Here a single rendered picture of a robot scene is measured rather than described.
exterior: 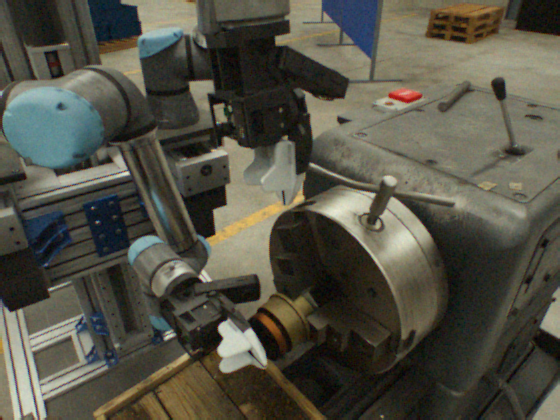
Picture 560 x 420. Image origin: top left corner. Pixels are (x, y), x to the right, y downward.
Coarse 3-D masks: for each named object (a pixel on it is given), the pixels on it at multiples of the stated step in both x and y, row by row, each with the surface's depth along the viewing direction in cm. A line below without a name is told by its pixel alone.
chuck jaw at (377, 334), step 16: (336, 304) 68; (352, 304) 68; (320, 320) 65; (336, 320) 65; (352, 320) 65; (368, 320) 65; (320, 336) 65; (336, 336) 65; (352, 336) 64; (368, 336) 62; (384, 336) 62; (368, 352) 63; (384, 352) 64
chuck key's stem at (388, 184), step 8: (384, 184) 58; (392, 184) 57; (384, 192) 58; (392, 192) 59; (376, 200) 60; (384, 200) 59; (376, 208) 61; (384, 208) 61; (368, 216) 63; (376, 216) 62; (368, 224) 64
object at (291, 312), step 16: (272, 304) 65; (288, 304) 65; (304, 304) 67; (256, 320) 64; (272, 320) 63; (288, 320) 63; (304, 320) 64; (272, 336) 62; (288, 336) 63; (304, 336) 65; (272, 352) 63; (288, 352) 66
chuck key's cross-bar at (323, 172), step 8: (312, 168) 57; (320, 168) 58; (328, 176) 58; (336, 176) 58; (344, 184) 59; (352, 184) 59; (360, 184) 59; (368, 184) 59; (376, 192) 59; (400, 192) 59; (408, 192) 59; (416, 192) 60; (416, 200) 59; (424, 200) 59; (432, 200) 59; (440, 200) 59; (448, 200) 59
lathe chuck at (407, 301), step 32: (352, 192) 71; (320, 224) 67; (352, 224) 63; (384, 224) 64; (320, 256) 70; (352, 256) 64; (384, 256) 61; (416, 256) 63; (352, 288) 66; (384, 288) 61; (416, 288) 62; (384, 320) 63; (416, 320) 63; (352, 352) 73
